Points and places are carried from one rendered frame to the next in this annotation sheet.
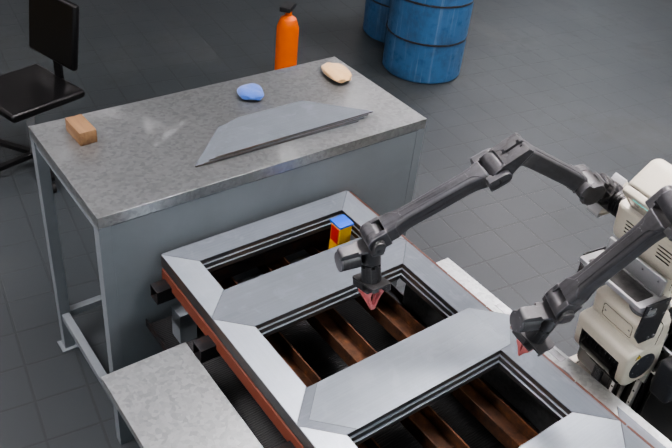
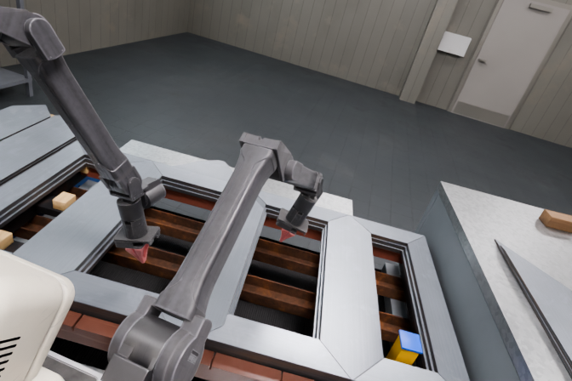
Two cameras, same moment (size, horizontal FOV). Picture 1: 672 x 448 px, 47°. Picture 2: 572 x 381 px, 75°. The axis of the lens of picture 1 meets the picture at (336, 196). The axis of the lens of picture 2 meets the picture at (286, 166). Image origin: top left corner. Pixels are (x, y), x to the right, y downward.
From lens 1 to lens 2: 254 cm
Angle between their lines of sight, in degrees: 102
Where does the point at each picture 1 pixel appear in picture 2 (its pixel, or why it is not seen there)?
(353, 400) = not seen: hidden behind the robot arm
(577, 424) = (67, 261)
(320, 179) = (490, 366)
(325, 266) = (357, 288)
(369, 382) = not seen: hidden behind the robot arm
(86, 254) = not seen: outside the picture
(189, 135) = (557, 269)
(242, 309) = (346, 227)
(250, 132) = (554, 295)
